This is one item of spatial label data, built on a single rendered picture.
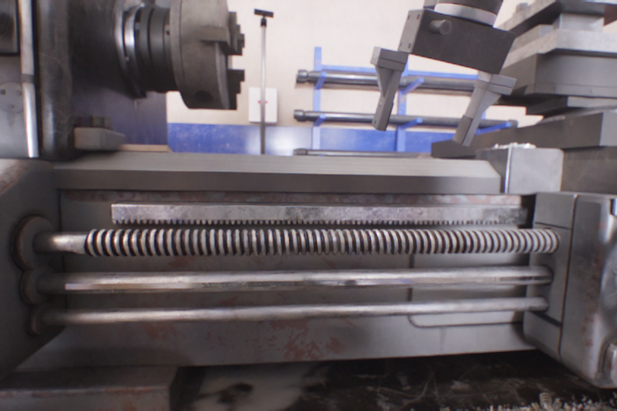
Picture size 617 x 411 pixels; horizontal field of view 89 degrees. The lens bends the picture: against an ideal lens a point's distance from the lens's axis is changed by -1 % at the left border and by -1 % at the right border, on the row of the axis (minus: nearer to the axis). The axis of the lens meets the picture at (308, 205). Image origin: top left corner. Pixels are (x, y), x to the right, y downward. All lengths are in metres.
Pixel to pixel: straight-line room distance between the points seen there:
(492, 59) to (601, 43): 0.29
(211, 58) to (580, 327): 0.79
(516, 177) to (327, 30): 3.64
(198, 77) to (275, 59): 3.28
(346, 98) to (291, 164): 3.43
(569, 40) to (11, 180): 0.86
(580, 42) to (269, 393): 0.82
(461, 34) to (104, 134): 0.53
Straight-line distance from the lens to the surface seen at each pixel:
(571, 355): 0.69
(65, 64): 0.64
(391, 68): 0.46
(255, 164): 0.56
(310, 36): 4.11
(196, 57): 0.72
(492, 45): 0.50
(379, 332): 0.67
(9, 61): 0.67
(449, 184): 0.63
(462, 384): 0.80
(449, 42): 0.47
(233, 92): 0.85
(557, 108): 0.76
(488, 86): 0.52
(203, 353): 0.66
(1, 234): 0.56
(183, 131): 3.94
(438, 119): 3.91
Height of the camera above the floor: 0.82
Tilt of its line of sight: 6 degrees down
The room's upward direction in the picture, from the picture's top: 1 degrees clockwise
